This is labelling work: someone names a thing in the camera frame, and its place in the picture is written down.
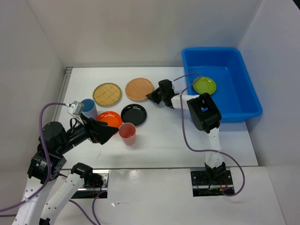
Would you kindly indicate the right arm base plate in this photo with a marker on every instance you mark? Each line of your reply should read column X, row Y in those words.
column 201, row 186

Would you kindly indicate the pink plastic cup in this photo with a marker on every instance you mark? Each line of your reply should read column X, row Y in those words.
column 127, row 132

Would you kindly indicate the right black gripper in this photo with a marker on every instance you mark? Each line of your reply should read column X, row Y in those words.
column 153, row 96

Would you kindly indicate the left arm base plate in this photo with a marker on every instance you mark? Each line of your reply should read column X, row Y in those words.
column 97, row 186

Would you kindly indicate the green-rimmed bamboo tray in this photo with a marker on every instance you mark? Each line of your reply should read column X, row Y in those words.
column 107, row 94

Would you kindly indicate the green plastic plate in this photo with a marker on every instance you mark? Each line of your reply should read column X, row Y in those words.
column 204, row 85

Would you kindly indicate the black plastic plate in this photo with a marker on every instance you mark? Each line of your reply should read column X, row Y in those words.
column 134, row 113

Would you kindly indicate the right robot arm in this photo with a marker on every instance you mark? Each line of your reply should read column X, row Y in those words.
column 206, row 117

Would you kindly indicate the blue plastic cup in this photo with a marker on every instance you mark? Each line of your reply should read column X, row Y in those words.
column 89, row 109

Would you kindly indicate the orange plastic plate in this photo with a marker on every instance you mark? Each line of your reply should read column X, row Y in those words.
column 112, row 118

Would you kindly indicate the blue plastic bin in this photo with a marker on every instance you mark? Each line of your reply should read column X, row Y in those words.
column 235, row 95

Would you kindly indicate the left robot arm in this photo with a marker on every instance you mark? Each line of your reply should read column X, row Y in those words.
column 46, row 164

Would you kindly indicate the brown woven bamboo tray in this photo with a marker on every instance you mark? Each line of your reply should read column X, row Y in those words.
column 137, row 89

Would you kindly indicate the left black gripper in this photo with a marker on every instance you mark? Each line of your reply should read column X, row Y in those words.
column 98, row 131

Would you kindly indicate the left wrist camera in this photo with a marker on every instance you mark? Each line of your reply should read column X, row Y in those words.
column 75, row 108

